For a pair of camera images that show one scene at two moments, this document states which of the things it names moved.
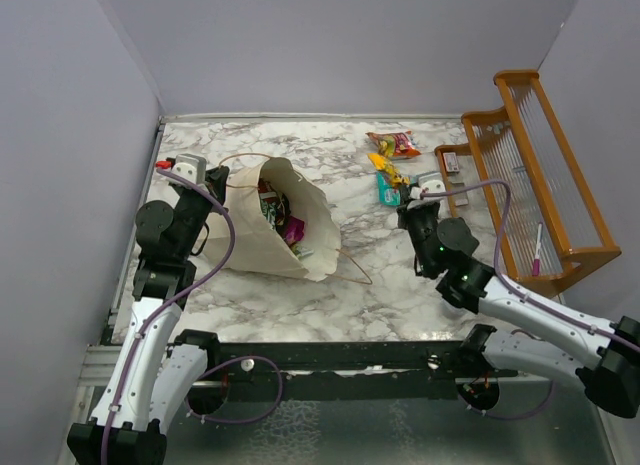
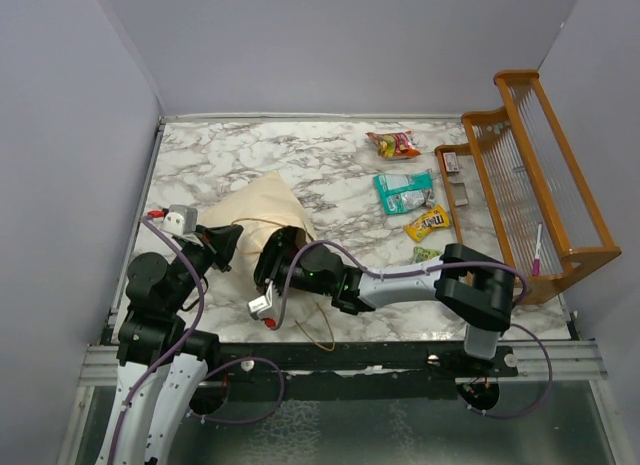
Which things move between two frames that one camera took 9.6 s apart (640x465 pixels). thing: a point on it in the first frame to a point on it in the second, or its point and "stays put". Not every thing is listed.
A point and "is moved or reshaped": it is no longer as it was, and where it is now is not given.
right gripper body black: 420,220 to 279,259
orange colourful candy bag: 394,144 stays put
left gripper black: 216,179 to 222,241
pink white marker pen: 536,261 stays put
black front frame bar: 343,370 stays put
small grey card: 460,199 stays put
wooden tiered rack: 519,170 stays put
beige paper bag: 256,240 is moved or reshaped
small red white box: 451,162 stays put
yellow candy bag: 383,163 is moved or reshaped
